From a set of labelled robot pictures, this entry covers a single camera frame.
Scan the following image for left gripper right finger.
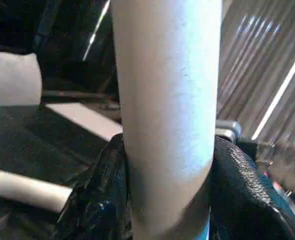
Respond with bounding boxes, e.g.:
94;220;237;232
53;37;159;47
206;135;295;240

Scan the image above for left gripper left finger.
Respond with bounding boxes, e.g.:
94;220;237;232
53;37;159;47
53;132;133;240

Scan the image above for white plastic table leg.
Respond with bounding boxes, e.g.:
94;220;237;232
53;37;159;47
0;167;74;214
109;0;223;240

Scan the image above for black work mat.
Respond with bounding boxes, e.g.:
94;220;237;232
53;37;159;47
0;102;126;240

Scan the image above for grey vertical blinds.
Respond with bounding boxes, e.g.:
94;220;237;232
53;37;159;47
216;0;295;151

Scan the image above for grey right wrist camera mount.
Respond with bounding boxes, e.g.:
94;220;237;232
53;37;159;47
215;119;243;146

